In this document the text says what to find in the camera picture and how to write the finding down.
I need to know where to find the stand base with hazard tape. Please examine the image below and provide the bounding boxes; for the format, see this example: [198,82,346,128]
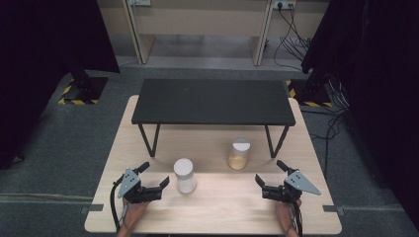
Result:
[57,76,110,106]
[285,78,333,109]

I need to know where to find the grey floor tape strip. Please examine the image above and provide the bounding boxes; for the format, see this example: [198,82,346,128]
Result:
[322,204,346,216]
[80,203,105,215]

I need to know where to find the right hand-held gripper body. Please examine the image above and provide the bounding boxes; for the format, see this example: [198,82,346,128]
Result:
[262,168,322,204]

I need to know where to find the clear jar with white powder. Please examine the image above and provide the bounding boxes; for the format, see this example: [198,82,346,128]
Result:
[173,158,198,195]

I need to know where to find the white wall socket with plug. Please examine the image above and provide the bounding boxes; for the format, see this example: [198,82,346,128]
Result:
[272,0,296,10]

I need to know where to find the left hand-held gripper black cable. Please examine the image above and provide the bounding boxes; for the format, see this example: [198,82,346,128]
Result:
[110,179,125,233]

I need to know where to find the black metal-legged shelf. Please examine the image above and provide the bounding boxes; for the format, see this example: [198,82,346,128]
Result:
[130,78,296,159]

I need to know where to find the black curtain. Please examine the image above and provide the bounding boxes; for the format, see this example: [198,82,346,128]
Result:
[300,0,419,229]
[0,0,121,170]

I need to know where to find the person's right hand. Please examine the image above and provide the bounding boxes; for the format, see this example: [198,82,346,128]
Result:
[276,199,302,231]

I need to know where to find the hand-held gripper black cable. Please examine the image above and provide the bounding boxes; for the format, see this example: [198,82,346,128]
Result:
[291,200,304,237]
[110,179,125,233]

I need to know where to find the person's left hand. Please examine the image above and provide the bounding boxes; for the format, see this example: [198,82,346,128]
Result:
[122,197,151,229]

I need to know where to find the black cables beside curtain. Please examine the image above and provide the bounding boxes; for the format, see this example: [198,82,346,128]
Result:
[300,74,351,179]

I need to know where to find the right hand-held gripper black cable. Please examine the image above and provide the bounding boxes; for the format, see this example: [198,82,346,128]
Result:
[291,200,304,237]

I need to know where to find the black cables under desk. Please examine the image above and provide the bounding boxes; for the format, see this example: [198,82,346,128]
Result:
[272,3,312,71]

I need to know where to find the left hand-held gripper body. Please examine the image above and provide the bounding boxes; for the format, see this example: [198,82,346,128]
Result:
[113,167,163,205]

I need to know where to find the clear jar with yellow grains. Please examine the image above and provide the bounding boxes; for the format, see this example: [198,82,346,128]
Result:
[227,137,251,171]

